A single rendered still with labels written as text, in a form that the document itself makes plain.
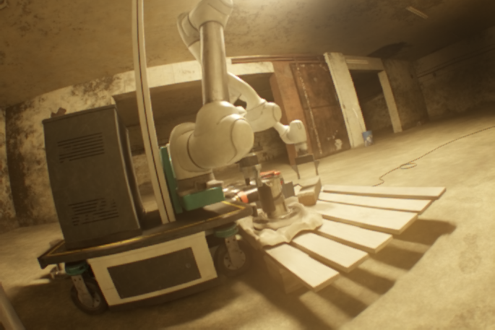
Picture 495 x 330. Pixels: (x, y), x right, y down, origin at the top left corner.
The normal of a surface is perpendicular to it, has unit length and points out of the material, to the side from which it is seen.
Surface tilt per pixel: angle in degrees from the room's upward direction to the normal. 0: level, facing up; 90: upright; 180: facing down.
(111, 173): 90
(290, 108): 90
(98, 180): 90
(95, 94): 90
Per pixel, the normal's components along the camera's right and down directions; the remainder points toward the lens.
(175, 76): 0.31, -0.12
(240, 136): 0.75, -0.11
